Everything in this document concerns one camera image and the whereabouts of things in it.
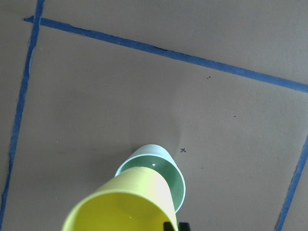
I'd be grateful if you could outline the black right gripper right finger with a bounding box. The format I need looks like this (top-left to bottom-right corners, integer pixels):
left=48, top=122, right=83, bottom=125
left=179, top=222, right=190, bottom=231

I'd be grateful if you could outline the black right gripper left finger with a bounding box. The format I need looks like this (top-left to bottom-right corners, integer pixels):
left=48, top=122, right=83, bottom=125
left=163, top=222, right=174, bottom=231

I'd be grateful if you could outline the yellow plastic cup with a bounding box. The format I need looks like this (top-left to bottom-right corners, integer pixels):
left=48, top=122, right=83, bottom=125
left=62, top=167, right=178, bottom=231

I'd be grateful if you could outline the light green plastic cup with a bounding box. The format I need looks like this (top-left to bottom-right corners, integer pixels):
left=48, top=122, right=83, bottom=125
left=115, top=144, right=186, bottom=212

